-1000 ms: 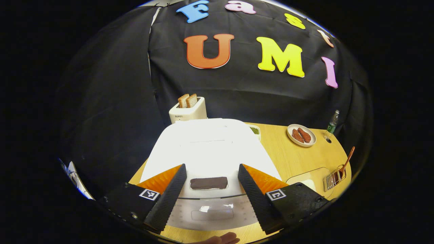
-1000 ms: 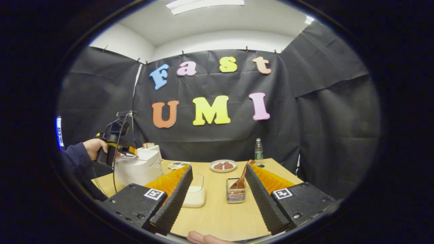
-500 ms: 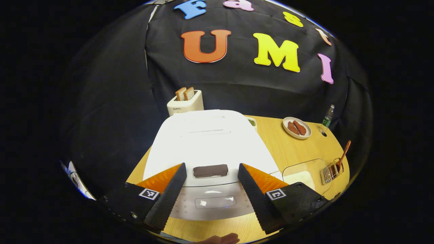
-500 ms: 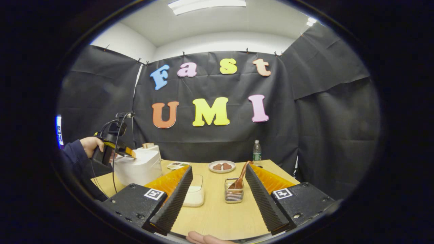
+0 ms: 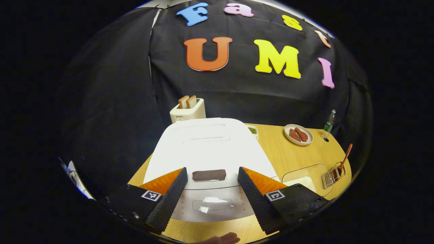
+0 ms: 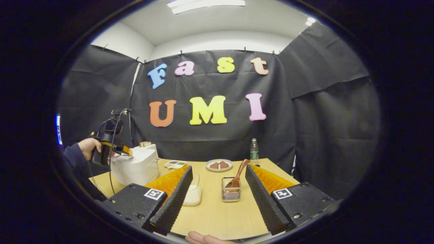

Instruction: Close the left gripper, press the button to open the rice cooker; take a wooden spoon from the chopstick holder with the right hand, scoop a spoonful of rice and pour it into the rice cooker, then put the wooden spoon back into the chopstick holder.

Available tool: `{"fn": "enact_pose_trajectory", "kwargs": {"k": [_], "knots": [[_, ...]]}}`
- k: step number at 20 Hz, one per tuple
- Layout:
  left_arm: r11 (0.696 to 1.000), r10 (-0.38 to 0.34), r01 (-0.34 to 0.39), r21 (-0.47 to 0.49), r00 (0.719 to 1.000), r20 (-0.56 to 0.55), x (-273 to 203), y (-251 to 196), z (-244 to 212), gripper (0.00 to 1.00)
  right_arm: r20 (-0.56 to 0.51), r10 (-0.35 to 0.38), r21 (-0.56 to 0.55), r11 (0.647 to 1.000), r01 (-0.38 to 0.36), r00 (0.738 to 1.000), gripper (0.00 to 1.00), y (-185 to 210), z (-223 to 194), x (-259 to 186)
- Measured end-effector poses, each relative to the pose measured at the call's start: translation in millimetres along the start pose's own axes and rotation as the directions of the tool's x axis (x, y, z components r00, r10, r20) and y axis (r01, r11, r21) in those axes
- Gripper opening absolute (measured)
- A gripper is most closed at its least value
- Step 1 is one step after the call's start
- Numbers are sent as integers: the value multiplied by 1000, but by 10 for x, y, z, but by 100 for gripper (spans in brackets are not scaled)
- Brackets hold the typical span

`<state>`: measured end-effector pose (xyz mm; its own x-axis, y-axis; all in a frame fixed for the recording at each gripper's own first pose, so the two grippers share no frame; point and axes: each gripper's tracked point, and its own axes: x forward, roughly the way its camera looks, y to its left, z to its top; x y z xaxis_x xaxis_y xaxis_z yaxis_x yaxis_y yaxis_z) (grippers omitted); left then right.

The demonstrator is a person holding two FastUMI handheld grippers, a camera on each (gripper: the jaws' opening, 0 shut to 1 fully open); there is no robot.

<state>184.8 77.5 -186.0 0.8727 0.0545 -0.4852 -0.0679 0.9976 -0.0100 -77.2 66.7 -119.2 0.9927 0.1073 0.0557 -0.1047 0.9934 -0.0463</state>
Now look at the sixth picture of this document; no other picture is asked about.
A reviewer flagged white round plate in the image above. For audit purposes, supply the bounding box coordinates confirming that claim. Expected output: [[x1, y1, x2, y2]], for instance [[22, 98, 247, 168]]
[[205, 159, 234, 172]]

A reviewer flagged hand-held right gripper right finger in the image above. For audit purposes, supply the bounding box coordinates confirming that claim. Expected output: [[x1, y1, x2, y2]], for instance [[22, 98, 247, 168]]
[[245, 164, 336, 236]]

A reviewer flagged white sectioned condiment tray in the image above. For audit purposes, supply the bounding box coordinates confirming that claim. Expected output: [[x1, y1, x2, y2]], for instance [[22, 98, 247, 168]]
[[164, 160, 188, 169]]

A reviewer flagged metal wire chopstick holder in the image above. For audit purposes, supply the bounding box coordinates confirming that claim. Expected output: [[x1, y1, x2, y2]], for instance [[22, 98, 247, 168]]
[[221, 176, 242, 203]]

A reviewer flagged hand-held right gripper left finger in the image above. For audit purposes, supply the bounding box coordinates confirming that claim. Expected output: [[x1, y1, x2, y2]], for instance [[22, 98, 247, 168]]
[[102, 165, 194, 237]]

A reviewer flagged white rice cooker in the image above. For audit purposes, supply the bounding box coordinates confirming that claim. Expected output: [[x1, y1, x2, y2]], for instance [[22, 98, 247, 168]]
[[110, 147, 160, 186]]

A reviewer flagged black backdrop cloth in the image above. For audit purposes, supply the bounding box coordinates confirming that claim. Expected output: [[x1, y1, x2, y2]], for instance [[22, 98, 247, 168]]
[[58, 22, 381, 200]]

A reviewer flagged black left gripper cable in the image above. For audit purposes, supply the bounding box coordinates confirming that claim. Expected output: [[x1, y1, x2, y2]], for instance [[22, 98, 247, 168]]
[[87, 112, 131, 195]]

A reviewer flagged long ceiling light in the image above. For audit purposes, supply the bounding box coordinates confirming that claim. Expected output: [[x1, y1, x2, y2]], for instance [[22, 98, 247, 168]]
[[167, 0, 246, 15]]

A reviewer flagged white printed panel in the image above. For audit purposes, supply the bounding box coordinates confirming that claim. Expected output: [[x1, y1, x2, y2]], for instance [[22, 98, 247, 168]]
[[55, 114, 64, 145]]

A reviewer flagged white toaster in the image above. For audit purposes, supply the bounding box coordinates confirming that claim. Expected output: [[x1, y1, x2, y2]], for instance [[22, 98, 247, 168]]
[[139, 141, 159, 160]]

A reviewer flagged brown wooden spoon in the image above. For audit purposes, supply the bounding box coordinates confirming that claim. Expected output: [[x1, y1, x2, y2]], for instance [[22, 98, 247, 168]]
[[225, 159, 251, 189]]

